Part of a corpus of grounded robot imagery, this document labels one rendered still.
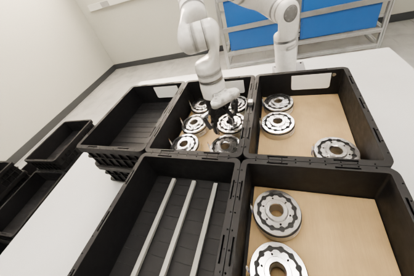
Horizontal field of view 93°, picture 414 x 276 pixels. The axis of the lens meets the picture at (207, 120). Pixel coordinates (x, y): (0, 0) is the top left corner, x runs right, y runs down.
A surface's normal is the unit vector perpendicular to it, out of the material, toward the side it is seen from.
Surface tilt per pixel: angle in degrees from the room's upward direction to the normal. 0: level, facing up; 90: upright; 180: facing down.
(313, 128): 0
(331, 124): 0
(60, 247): 0
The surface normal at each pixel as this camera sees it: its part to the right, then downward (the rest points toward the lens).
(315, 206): -0.25, -0.73
